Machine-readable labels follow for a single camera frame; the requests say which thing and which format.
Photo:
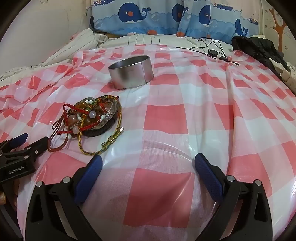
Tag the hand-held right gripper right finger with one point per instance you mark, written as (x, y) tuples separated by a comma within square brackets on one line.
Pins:
[(208, 176)]

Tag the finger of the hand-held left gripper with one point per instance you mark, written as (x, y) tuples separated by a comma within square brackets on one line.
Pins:
[(20, 137), (38, 144)]

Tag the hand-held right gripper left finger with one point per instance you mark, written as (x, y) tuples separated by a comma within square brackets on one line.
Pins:
[(92, 176)]

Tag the round metal tin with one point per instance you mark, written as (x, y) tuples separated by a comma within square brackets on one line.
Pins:
[(131, 76)]

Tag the person's left hand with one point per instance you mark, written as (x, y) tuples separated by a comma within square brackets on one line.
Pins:
[(10, 190)]

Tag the red white checkered plastic tablecloth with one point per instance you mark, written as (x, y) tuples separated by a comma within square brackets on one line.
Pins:
[(166, 115)]

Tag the grey striped bedsheet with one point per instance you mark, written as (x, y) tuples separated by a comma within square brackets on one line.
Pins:
[(76, 44)]

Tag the black adapter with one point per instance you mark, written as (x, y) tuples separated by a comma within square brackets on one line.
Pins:
[(212, 53)]

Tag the white cloth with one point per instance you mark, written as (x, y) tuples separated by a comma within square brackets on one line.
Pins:
[(285, 71)]

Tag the black jacket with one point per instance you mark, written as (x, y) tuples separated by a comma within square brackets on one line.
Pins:
[(259, 46)]

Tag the blue whale print pillow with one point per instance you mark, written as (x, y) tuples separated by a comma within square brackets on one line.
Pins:
[(129, 14), (219, 20)]

